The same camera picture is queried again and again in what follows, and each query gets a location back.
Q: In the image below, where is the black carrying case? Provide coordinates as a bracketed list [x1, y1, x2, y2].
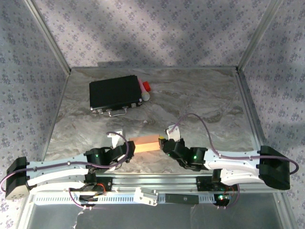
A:
[89, 75, 143, 117]

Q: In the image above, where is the aluminium extrusion rail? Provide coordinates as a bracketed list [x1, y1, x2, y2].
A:
[95, 173, 285, 194]

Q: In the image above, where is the white slotted cable duct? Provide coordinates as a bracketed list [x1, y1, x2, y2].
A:
[33, 193, 231, 206]

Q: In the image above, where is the pink tube with white cap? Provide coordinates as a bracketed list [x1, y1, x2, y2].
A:
[138, 79, 151, 102]

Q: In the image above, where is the torn white plastic strip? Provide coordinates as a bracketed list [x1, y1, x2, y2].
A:
[71, 209, 84, 229]

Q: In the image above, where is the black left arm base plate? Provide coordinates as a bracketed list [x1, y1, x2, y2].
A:
[78, 176, 114, 193]

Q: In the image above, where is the aluminium frame side rail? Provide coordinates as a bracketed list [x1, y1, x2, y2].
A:
[234, 68, 285, 191]

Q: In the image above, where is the aluminium frame bottom rail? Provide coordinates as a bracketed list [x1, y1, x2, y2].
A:
[70, 66, 239, 71]

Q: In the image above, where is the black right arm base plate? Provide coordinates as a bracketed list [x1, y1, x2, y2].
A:
[195, 176, 240, 191]

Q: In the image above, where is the black bar on duct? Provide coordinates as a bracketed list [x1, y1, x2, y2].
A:
[165, 193, 200, 204]

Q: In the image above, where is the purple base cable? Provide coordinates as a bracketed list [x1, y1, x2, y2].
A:
[215, 183, 241, 209]
[68, 187, 88, 209]

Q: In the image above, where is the aluminium frame post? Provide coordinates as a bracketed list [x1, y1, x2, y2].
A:
[237, 0, 285, 71]
[23, 0, 72, 74]

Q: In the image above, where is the white plastic bracket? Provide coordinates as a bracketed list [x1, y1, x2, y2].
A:
[133, 187, 159, 207]

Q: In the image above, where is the black controller board with lights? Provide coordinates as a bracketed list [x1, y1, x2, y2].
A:
[213, 193, 232, 207]

